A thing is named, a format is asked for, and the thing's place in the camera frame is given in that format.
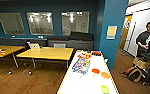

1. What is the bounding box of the red flat box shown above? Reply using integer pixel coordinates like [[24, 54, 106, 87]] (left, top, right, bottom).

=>
[[91, 50, 104, 57]]

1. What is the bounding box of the long wooden table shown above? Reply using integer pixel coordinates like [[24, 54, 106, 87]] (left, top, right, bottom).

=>
[[15, 46, 75, 76], [0, 44, 26, 69]]

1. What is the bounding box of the brown backpack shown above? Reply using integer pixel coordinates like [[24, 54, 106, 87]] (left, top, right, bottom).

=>
[[125, 64, 144, 84]]

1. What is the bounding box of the white laptop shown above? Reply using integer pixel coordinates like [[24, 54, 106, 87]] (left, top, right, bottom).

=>
[[28, 42, 42, 50]]

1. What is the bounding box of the yellow wooden door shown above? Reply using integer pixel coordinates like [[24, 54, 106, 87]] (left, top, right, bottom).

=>
[[118, 14, 134, 56]]

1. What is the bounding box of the brown cardboard box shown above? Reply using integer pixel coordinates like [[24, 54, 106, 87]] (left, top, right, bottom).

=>
[[132, 56, 150, 70]]

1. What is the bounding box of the yellow wall notice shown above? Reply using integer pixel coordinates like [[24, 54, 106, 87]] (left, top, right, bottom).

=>
[[105, 25, 118, 41]]

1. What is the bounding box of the person in black shirt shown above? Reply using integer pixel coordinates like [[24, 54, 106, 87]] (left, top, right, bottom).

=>
[[135, 20, 150, 85]]

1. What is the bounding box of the red orange bowl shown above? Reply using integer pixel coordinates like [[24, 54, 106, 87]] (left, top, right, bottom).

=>
[[91, 67, 102, 75]]

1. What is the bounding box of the colourful flat game box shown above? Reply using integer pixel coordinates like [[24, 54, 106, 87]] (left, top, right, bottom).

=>
[[77, 52, 93, 61]]

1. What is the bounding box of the green bowl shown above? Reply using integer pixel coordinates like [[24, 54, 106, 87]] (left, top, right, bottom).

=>
[[99, 84, 112, 94]]

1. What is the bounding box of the small orange object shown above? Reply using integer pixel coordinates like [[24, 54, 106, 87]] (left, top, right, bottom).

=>
[[100, 71, 112, 80]]

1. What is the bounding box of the yellow leg game table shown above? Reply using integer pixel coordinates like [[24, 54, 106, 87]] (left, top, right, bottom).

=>
[[56, 49, 121, 94]]

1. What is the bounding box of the long dark grey sofa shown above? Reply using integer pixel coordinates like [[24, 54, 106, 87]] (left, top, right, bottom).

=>
[[0, 36, 49, 48]]

